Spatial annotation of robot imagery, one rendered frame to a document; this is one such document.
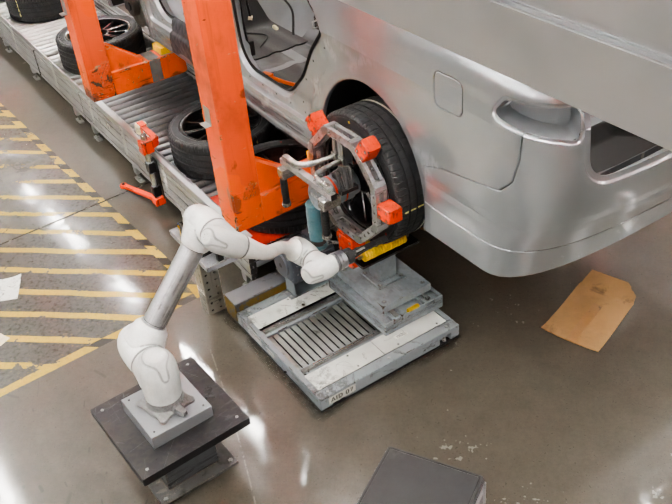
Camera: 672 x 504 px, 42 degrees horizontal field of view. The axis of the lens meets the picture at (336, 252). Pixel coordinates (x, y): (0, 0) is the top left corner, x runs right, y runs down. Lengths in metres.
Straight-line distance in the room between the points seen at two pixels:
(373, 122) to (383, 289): 0.94
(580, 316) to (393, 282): 0.96
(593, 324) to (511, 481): 1.08
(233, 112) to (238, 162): 0.26
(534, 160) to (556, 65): 2.67
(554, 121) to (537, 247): 0.50
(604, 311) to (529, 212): 1.40
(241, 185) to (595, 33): 3.76
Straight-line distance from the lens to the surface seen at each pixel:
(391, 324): 4.26
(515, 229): 3.38
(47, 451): 4.26
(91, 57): 5.83
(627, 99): 0.50
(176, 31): 5.69
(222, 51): 3.92
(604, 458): 3.94
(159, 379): 3.56
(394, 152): 3.77
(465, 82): 3.25
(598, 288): 4.75
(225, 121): 4.04
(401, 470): 3.39
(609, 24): 0.49
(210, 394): 3.82
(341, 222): 4.14
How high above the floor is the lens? 2.96
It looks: 36 degrees down
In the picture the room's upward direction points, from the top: 6 degrees counter-clockwise
